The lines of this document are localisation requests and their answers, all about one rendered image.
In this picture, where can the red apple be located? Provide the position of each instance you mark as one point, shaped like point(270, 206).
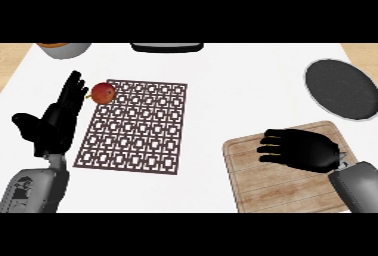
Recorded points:
point(104, 93)

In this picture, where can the wooden cutting board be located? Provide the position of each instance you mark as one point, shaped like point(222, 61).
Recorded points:
point(276, 181)

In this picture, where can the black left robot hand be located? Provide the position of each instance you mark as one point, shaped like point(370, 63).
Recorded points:
point(56, 123)

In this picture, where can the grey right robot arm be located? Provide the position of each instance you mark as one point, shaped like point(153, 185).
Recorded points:
point(355, 186)

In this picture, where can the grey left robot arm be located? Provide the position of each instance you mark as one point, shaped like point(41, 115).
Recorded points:
point(36, 187)

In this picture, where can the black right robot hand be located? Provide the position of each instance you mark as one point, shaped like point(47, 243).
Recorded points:
point(302, 150)

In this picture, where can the brown patterned placemat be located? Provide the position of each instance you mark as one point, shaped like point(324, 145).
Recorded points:
point(135, 126)

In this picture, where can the grey bowl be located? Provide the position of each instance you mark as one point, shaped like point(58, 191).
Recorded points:
point(64, 50)

